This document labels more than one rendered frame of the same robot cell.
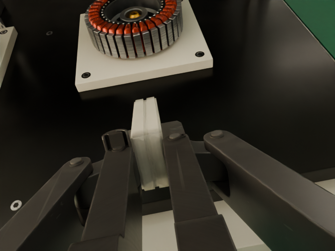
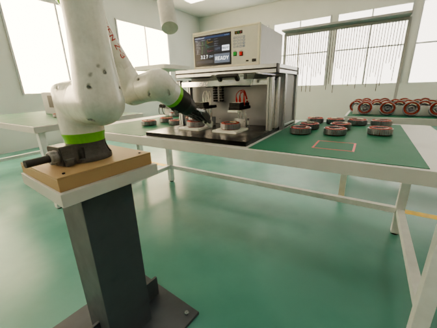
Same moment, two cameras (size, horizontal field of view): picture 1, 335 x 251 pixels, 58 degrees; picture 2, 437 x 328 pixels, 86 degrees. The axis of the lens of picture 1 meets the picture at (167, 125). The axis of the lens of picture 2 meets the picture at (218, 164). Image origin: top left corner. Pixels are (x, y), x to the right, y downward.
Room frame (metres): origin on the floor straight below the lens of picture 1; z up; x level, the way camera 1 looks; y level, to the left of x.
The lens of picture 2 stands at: (-0.81, -0.65, 1.00)
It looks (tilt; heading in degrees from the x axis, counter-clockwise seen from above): 18 degrees down; 34
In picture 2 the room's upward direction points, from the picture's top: 2 degrees counter-clockwise
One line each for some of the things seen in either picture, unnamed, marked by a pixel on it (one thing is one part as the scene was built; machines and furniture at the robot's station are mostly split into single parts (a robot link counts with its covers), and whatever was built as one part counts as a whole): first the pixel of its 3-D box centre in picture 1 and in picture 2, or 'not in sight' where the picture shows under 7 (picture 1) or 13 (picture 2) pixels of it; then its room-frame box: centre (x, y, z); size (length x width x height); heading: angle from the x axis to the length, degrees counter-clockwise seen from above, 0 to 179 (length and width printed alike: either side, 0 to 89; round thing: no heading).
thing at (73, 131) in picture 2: not in sight; (80, 111); (-0.40, 0.14, 0.94); 0.16 x 0.13 x 0.19; 83
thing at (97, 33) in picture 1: (134, 19); (230, 125); (0.33, 0.02, 0.80); 0.11 x 0.11 x 0.04
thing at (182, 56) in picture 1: (138, 37); (230, 129); (0.33, 0.02, 0.78); 0.15 x 0.15 x 0.01; 1
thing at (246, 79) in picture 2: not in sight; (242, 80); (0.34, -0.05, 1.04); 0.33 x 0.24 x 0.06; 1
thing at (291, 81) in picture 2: not in sight; (288, 101); (0.74, -0.18, 0.91); 0.28 x 0.03 x 0.32; 1
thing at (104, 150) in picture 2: not in sight; (70, 152); (-0.46, 0.15, 0.82); 0.26 x 0.15 x 0.06; 2
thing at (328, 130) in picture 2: not in sight; (335, 131); (0.57, -0.49, 0.77); 0.11 x 0.11 x 0.04
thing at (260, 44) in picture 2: not in sight; (238, 51); (0.65, 0.13, 1.22); 0.44 x 0.39 x 0.20; 91
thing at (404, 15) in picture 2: not in sight; (333, 86); (3.93, 0.03, 0.97); 1.84 x 0.50 x 1.93; 91
